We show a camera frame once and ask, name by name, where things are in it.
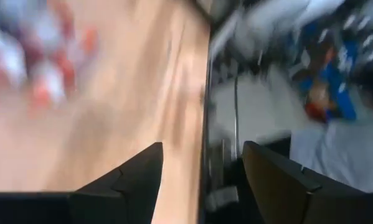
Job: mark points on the clear plastic container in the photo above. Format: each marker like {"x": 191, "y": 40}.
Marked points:
{"x": 18, "y": 46}

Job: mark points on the black table frame rail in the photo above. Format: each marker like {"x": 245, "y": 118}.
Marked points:
{"x": 205, "y": 124}

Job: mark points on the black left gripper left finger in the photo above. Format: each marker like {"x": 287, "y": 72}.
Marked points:
{"x": 130, "y": 193}

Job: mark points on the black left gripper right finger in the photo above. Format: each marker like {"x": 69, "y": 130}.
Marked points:
{"x": 282, "y": 193}

